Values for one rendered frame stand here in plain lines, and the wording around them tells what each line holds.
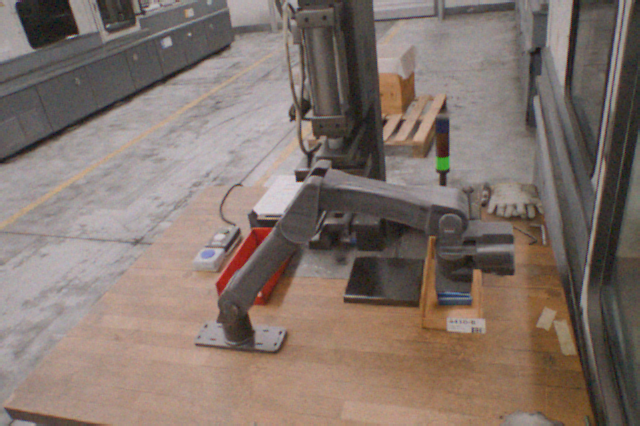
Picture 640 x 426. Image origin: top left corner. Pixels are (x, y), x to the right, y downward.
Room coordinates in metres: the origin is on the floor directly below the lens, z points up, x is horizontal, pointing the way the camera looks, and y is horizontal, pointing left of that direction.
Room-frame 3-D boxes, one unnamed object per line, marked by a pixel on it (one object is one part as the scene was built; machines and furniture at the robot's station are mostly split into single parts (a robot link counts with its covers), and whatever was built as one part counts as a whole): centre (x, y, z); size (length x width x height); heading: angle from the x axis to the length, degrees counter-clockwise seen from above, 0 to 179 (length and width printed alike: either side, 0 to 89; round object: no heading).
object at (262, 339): (0.83, 0.21, 0.94); 0.20 x 0.07 x 0.08; 71
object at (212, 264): (1.15, 0.31, 0.90); 0.07 x 0.07 x 0.06; 71
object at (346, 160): (1.23, -0.08, 1.22); 0.26 x 0.18 x 0.30; 161
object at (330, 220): (1.16, -0.07, 0.98); 0.20 x 0.10 x 0.01; 71
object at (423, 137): (4.34, -0.70, 0.07); 1.20 x 1.00 x 0.14; 155
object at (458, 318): (0.88, -0.28, 0.93); 0.25 x 0.13 x 0.08; 161
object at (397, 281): (0.95, -0.13, 0.91); 0.17 x 0.16 x 0.02; 71
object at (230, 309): (0.83, 0.20, 1.00); 0.09 x 0.06 x 0.06; 162
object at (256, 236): (1.07, 0.17, 0.93); 0.25 x 0.12 x 0.06; 161
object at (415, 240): (1.23, -0.12, 0.88); 0.65 x 0.50 x 0.03; 71
